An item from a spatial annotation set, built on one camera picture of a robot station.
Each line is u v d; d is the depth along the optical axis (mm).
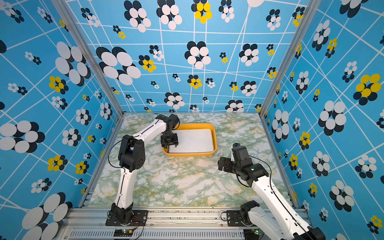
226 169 692
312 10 682
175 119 845
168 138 844
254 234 698
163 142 822
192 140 1019
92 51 865
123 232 722
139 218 732
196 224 724
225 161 698
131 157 587
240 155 589
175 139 887
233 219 729
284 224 402
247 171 534
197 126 1098
